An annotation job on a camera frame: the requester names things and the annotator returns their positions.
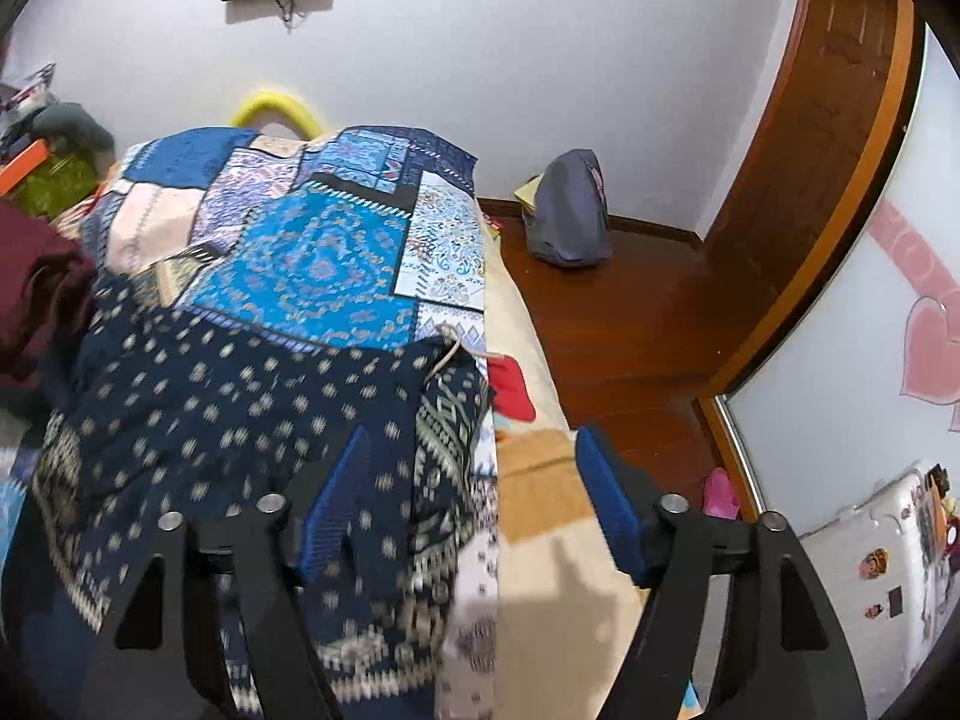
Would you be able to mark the pink slipper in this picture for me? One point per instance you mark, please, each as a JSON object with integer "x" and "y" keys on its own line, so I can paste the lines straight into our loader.
{"x": 721, "y": 495}

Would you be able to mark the grey cloth bundle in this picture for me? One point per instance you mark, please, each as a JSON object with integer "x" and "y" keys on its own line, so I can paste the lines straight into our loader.
{"x": 75, "y": 126}

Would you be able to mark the cream printed bed sheet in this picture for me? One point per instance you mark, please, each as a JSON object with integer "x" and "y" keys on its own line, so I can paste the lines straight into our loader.
{"x": 540, "y": 465}

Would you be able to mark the maroon folded garment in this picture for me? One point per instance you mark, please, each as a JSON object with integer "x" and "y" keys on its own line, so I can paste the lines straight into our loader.
{"x": 37, "y": 277}

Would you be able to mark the pink ribbon sticker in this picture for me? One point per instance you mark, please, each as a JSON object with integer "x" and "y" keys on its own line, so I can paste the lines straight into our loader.
{"x": 907, "y": 240}

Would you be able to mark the grey blue bag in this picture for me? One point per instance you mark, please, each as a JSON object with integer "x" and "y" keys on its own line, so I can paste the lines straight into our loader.
{"x": 570, "y": 202}

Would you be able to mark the navy patterned hoodie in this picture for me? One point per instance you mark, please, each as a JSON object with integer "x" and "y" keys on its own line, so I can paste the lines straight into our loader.
{"x": 225, "y": 390}

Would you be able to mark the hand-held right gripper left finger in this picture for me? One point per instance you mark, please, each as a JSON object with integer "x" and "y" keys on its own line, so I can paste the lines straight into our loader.
{"x": 339, "y": 489}

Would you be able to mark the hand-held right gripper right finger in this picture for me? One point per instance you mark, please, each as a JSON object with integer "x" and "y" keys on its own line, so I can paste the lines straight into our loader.
{"x": 609, "y": 499}

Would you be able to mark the wooden door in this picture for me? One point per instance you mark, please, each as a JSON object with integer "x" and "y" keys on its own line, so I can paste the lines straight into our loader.
{"x": 825, "y": 90}

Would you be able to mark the pink heart sticker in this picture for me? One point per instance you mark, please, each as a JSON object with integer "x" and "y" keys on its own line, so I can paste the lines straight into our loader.
{"x": 930, "y": 352}

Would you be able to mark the white stickered suitcase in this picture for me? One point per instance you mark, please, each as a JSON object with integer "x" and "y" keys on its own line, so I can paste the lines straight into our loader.
{"x": 885, "y": 540}

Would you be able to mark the orange shelf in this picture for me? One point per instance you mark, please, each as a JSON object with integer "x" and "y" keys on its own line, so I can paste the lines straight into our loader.
{"x": 26, "y": 161}

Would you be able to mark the blue patchwork bedspread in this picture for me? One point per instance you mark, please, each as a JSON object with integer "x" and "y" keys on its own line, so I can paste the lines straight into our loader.
{"x": 315, "y": 262}

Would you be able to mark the green patterned cloth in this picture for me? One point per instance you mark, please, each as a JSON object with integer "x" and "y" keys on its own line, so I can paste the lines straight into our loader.
{"x": 56, "y": 184}

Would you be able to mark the white sliding wardrobe door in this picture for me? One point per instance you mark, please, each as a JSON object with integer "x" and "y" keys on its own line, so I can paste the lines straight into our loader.
{"x": 825, "y": 390}

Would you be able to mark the yellow hoop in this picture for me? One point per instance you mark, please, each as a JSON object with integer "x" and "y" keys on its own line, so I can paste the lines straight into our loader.
{"x": 274, "y": 99}

